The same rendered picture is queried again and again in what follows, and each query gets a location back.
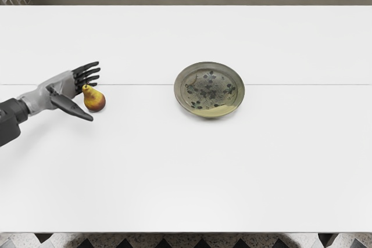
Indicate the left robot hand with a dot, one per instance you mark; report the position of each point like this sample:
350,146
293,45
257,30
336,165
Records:
59,85

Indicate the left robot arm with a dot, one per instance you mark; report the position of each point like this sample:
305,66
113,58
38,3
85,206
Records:
10,120

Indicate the olive patterned ceramic plate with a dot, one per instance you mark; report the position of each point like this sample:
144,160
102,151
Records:
208,89

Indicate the yellow-red pear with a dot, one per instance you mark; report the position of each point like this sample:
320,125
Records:
93,100

